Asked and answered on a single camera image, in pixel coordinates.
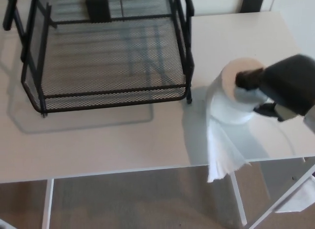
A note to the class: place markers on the white fabric side pouch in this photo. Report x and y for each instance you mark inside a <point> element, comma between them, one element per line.
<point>300,197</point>

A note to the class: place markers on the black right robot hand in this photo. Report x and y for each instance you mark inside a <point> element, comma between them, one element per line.
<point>288,83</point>

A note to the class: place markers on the black mesh file tray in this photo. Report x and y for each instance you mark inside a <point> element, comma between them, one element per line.
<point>113,99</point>

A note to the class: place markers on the white toilet paper roll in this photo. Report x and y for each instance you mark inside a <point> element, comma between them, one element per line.
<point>221,108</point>

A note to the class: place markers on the white cabinet row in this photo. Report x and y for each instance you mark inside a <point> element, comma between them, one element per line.
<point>216,2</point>

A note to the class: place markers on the white desk with metal frame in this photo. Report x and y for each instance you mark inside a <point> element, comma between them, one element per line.
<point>110,150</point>

